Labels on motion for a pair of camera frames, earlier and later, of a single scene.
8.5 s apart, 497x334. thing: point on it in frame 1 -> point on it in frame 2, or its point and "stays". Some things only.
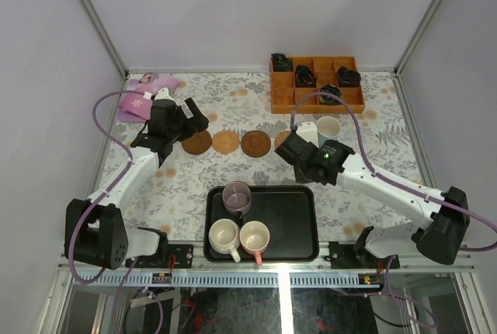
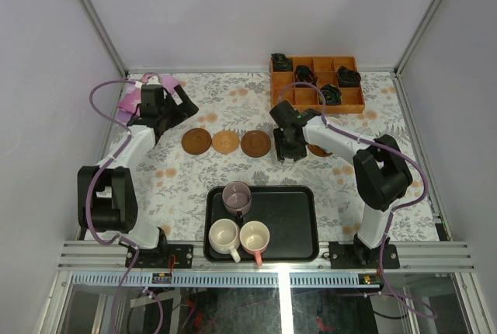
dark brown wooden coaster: x=255 y=144 stays
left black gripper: x=190 y=121 -> x=175 y=105
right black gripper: x=299 y=178 -> x=298 y=154
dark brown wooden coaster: x=197 y=144 stays
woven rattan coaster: x=225 y=141 stays
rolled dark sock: x=281 y=63 stays
